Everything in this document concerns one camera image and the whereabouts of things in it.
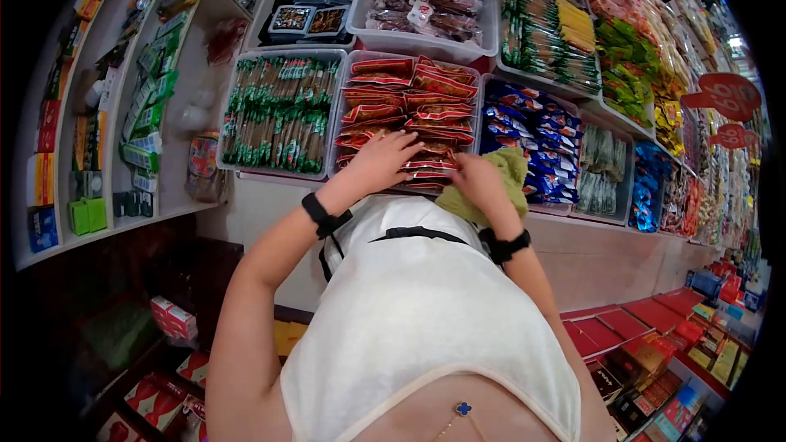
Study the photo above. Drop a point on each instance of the full shop shelf with bins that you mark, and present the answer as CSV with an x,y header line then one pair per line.
x,y
417,61

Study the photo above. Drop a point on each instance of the person's left fingers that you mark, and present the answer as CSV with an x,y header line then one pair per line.
x,y
399,142

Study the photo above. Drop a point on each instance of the green cloth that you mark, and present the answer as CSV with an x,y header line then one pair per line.
x,y
513,169

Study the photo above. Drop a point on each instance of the large red round hanging sign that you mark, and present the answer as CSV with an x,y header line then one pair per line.
x,y
727,95

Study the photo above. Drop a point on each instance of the full white shop shelf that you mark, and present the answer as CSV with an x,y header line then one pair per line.
x,y
135,110

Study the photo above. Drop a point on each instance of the dark cabinet with red boxes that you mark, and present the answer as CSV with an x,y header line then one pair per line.
x,y
166,368

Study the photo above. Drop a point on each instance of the black wrist band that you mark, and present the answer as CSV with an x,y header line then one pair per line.
x,y
320,212
506,244

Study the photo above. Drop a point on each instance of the person's right fingers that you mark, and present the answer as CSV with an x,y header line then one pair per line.
x,y
457,170

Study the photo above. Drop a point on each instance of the person's body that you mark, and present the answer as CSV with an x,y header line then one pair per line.
x,y
417,319

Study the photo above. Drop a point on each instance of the person's left hand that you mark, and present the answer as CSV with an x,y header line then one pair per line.
x,y
371,166

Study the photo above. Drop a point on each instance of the small red round hanging sign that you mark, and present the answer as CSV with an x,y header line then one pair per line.
x,y
734,136

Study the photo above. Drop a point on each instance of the low shop shelf, red boxes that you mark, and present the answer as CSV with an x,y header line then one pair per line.
x,y
651,344

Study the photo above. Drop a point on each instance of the red snack packet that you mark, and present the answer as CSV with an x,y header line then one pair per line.
x,y
433,163

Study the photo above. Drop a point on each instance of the person's right hand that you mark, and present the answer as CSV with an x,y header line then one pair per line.
x,y
485,190

